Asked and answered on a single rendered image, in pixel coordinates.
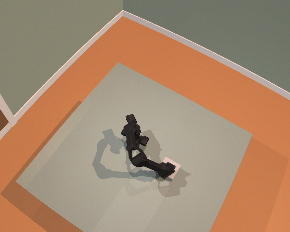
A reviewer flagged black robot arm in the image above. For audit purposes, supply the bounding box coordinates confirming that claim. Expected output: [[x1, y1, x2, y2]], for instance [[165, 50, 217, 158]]
[[124, 114, 176, 179]]

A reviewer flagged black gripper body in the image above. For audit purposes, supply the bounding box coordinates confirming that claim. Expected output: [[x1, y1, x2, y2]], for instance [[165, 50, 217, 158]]
[[121, 129, 149, 146]]

